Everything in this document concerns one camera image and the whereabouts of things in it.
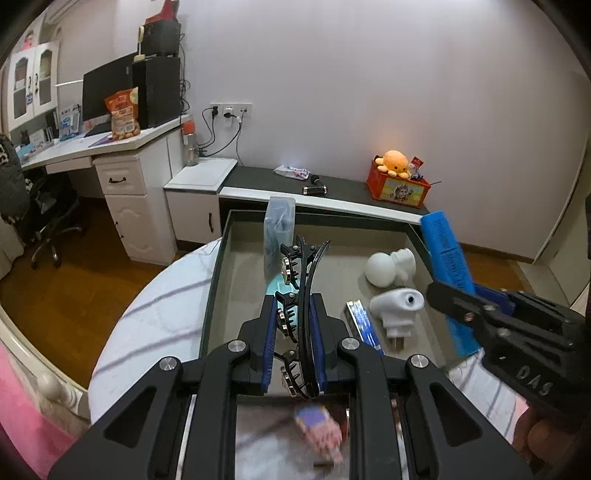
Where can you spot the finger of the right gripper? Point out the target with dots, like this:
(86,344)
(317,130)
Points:
(496,297)
(466,308)

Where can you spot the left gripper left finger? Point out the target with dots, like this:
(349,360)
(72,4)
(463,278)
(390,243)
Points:
(253,373)

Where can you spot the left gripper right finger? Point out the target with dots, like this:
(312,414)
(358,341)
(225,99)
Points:
(334,369)

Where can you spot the black hair clips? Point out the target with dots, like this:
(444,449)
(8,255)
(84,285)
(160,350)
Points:
(293,316)

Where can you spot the blue gold patterned box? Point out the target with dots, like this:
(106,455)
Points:
(361,326)

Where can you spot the pink patterned small packet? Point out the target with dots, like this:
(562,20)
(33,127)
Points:
(322,433)

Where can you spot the blue rectangular plastic case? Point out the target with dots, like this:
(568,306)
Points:
(450,266)

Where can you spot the person's right hand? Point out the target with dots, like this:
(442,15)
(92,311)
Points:
(541,440)

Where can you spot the white plug-in device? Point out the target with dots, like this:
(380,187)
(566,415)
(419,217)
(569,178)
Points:
(398,310)

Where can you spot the black shallow tray box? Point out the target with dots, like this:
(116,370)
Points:
(238,288)

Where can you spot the white round night light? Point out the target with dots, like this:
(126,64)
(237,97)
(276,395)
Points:
(383,270)

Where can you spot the clear pack of blue items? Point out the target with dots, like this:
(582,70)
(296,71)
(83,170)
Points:
(278,230)

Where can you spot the red cartoon storage box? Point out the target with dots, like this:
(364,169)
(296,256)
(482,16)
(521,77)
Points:
(405,192)

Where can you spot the white low side cabinet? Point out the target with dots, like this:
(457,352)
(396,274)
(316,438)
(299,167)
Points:
(192,198)

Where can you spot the small black device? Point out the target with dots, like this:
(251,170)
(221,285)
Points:
(315,187)

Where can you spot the white tissue packet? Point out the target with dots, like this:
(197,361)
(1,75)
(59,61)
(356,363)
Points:
(292,172)

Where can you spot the orange octopus plush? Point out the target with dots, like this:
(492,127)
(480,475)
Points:
(394,163)

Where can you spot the red-capped bottle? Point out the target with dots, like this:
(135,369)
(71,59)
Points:
(189,135)

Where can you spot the white desk with drawers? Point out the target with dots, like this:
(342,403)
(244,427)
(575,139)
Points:
(132,174)

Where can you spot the pink bedding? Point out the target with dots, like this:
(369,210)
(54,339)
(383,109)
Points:
(38,440)

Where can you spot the black office chair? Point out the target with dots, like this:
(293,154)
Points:
(53,211)

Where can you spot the orange snack bag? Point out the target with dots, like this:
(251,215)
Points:
(123,109)

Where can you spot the black computer tower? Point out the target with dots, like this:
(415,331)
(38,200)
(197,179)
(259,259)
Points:
(157,80)

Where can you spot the dark jacket on chair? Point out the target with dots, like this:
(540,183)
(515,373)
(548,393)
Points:
(15,199)

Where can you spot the black computer monitor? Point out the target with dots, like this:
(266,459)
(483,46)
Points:
(102,82)

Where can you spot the black box on tower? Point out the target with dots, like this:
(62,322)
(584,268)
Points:
(160,38)

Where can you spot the red triangular object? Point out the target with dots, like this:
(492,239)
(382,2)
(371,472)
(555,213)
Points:
(168,12)

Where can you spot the white glass-door cabinet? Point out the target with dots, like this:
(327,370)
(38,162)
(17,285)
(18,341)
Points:
(31,85)

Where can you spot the white air conditioner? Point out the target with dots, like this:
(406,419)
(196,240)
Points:
(57,10)

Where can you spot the white bed frame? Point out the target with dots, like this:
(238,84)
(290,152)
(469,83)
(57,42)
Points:
(54,384)

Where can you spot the white wall power strip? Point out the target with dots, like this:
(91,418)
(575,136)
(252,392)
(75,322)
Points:
(238,109)

